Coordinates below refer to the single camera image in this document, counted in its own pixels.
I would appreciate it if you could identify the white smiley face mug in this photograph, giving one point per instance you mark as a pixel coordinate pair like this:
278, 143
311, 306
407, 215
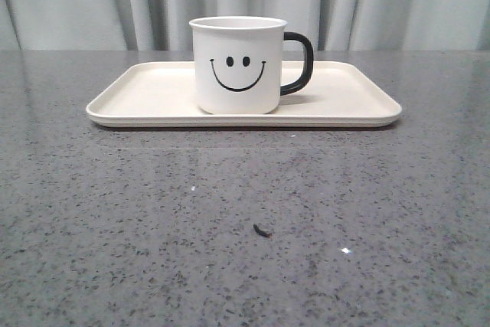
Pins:
238, 63

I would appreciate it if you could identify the small black debris piece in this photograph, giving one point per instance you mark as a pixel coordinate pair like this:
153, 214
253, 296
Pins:
261, 232

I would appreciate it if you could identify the cream rectangular tray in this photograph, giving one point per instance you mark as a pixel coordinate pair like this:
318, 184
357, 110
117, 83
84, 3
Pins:
162, 94

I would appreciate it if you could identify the grey-green curtain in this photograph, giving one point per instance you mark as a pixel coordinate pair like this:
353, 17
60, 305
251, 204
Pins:
331, 25

